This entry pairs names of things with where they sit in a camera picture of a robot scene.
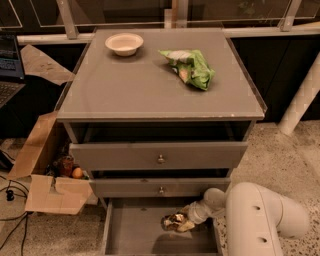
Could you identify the metal railing frame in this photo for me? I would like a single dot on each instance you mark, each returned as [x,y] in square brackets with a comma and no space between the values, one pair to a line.
[62,20]

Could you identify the white diagonal pole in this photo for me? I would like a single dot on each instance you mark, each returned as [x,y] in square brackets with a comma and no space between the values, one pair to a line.
[303,98]

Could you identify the green chip bag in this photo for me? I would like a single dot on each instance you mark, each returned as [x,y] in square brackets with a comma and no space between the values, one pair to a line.
[190,66]

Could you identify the orange fruit in box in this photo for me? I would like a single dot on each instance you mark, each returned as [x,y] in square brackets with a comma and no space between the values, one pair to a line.
[77,173]

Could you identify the white paper bowl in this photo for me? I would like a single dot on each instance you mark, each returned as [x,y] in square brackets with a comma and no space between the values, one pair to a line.
[124,44]

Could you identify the grey middle drawer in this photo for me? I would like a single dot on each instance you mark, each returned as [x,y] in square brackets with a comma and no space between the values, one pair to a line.
[156,187]

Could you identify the grey drawer cabinet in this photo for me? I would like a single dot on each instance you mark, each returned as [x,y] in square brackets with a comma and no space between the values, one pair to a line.
[139,99]

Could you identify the open cardboard box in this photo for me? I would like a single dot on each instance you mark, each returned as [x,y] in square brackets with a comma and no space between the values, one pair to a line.
[48,192]

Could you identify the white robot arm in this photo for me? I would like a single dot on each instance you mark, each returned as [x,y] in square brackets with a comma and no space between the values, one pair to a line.
[256,218]

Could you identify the orange soda can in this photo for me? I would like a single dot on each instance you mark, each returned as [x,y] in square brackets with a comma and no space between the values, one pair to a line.
[174,222]

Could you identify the grey bottom drawer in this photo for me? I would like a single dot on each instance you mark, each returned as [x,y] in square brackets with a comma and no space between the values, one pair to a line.
[133,227]

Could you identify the black laptop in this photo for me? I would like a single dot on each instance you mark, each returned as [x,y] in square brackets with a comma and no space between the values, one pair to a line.
[12,75]

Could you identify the grey top drawer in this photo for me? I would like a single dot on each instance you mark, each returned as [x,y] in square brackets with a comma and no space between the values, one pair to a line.
[148,156]

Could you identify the grey drawer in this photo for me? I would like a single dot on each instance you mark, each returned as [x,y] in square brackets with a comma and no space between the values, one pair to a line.
[133,227]
[148,156]
[156,187]

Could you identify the dark red jar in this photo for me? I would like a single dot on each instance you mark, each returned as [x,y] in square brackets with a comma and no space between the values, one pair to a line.
[66,166]

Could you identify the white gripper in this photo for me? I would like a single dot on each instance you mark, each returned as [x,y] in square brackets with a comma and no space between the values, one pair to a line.
[197,212]

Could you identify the brown cardboard sheet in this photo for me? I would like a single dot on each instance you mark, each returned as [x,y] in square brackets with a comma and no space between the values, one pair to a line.
[37,63]

